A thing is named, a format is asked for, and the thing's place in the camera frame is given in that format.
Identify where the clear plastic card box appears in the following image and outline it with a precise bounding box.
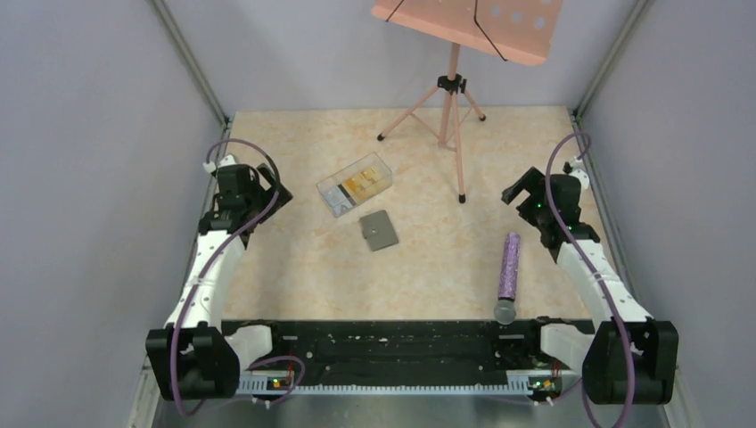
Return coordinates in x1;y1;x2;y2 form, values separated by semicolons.
316;152;393;218

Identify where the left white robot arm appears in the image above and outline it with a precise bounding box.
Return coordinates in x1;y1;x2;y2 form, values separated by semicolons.
145;158;292;402

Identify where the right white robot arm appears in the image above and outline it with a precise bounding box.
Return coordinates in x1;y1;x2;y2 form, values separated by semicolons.
502;167;679;405

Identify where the purple glitter microphone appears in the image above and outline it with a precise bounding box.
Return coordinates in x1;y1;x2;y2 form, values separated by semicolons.
494;233;521;325

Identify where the pink music stand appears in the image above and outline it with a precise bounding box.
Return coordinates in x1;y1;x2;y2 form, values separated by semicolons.
371;0;565;204

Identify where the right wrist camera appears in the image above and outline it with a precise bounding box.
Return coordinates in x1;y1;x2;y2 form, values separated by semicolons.
563;156;590;191

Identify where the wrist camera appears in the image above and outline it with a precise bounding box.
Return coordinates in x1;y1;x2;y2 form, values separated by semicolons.
563;156;590;191
202;154;238;175

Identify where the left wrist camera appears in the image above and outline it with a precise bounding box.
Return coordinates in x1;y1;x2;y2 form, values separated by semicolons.
202;154;238;175

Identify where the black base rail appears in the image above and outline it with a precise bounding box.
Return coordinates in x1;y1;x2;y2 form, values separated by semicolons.
221;319;597;391

